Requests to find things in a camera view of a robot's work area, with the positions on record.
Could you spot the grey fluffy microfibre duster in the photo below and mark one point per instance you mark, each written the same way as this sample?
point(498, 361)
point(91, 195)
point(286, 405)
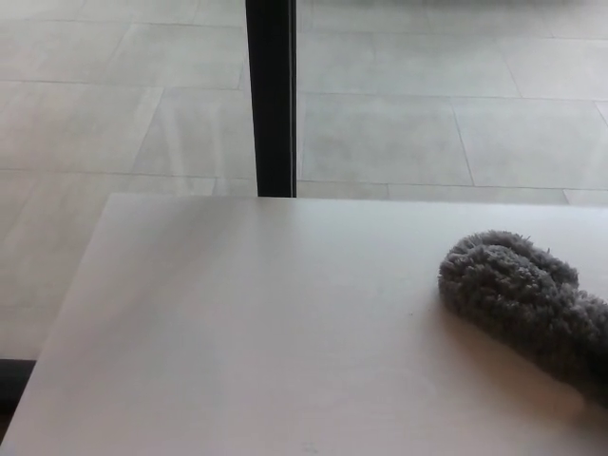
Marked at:
point(518, 299)

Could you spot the black vertical window frame post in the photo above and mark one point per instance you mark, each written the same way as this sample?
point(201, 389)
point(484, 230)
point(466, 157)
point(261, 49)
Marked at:
point(273, 95)

